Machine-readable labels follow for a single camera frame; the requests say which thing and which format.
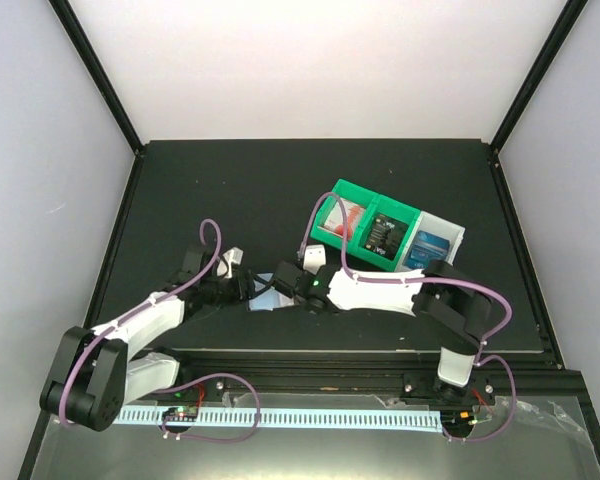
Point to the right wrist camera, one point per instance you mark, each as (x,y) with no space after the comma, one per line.
(314,258)

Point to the black leather card holder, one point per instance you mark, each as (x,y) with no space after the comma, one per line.
(266,298)

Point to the blue card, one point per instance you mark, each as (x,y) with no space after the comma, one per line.
(425,248)

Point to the green bin left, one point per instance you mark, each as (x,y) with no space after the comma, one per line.
(350,191)

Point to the red white card stack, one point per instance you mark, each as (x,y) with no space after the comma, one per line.
(344,224)

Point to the right circuit board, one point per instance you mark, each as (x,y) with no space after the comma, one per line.
(465,419)

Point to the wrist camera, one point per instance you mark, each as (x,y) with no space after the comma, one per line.
(314,258)
(229,262)

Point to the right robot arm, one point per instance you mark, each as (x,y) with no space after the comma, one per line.
(456,309)

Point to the green bin middle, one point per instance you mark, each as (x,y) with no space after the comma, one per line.
(396,210)

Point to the white bin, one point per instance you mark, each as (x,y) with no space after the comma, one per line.
(433,224)

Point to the black aluminium frame rail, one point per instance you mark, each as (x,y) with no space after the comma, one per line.
(417,383)

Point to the black vip card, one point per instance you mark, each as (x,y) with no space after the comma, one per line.
(385,236)

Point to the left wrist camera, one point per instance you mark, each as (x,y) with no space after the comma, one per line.
(229,262)

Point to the white slotted cable duct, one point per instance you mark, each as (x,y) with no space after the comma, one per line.
(290,418)

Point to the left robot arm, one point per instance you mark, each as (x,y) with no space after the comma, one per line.
(124,340)

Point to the green bin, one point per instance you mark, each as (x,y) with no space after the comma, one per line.
(350,191)
(396,210)

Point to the left circuit board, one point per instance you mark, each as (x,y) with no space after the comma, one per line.
(179,414)

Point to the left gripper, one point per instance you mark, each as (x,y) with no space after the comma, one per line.
(248,287)

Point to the circuit board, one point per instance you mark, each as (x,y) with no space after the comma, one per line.
(179,414)
(465,419)

